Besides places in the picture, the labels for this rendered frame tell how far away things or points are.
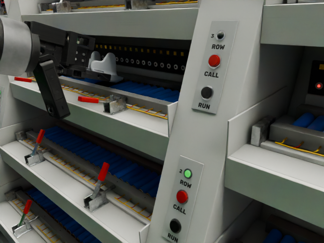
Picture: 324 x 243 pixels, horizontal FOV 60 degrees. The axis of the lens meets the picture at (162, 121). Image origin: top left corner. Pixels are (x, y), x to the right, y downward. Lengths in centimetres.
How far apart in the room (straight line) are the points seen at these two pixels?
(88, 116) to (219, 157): 30
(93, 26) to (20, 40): 18
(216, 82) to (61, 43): 30
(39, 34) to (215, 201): 39
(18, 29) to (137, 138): 25
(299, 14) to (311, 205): 21
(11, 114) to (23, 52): 46
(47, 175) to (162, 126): 36
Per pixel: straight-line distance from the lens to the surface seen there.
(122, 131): 50
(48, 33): 54
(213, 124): 38
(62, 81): 75
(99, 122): 55
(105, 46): 81
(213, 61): 38
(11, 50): 49
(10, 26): 50
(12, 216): 94
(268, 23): 38
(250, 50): 37
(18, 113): 94
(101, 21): 60
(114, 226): 54
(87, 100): 49
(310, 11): 37
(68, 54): 54
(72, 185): 66
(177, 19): 46
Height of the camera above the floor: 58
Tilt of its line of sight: 5 degrees down
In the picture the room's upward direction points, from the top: 13 degrees clockwise
